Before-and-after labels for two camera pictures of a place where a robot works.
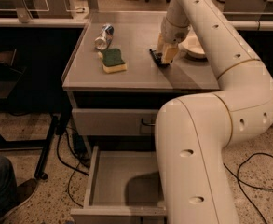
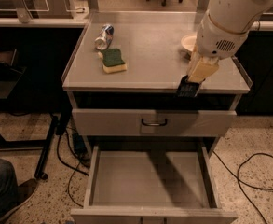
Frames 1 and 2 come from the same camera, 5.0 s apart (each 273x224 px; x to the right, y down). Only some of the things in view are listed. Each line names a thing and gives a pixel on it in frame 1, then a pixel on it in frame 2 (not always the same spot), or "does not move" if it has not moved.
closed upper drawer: (114, 121) does not move
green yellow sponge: (112, 60) does not move
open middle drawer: (123, 187) does not move
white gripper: (174, 33) -> (217, 38)
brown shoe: (24, 190) does not move
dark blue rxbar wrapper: (157, 58) -> (186, 89)
